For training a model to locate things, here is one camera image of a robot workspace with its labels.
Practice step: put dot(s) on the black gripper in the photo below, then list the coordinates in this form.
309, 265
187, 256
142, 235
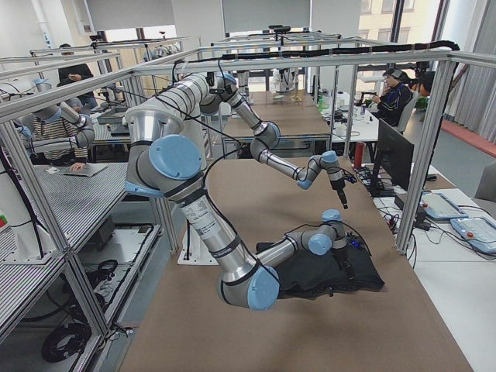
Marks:
336, 181
342, 253

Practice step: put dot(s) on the black t-shirt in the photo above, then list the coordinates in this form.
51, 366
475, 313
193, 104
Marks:
306, 275

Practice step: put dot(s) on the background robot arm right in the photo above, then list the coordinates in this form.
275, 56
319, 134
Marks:
148, 123

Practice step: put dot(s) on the red bottle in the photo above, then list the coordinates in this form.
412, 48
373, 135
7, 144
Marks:
358, 155

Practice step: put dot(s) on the black Huawei monitor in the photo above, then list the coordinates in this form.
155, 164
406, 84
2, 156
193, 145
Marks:
394, 155

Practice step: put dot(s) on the teach pendant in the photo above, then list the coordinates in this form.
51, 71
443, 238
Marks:
438, 207
479, 232

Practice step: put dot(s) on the silver laptop on table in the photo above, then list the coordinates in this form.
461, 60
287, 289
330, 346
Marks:
88, 170

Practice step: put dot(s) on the person in striped shirt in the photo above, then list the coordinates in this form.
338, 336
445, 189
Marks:
60, 128

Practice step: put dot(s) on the aluminium frame post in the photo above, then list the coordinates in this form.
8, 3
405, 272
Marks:
425, 149

